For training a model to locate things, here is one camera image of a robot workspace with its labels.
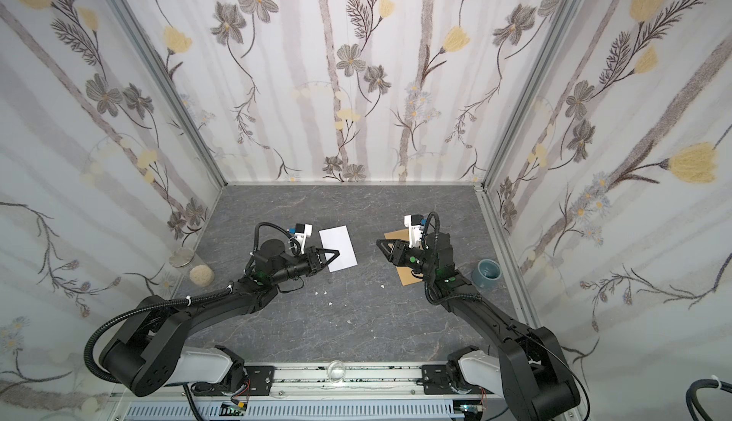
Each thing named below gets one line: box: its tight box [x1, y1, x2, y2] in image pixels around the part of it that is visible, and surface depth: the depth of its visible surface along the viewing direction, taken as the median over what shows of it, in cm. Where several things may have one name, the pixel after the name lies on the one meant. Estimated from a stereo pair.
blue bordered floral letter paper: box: [318, 224, 359, 273], surface depth 83 cm
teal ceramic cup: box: [471, 259, 503, 290], surface depth 91 cm
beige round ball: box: [188, 264, 215, 287], surface depth 92 cm
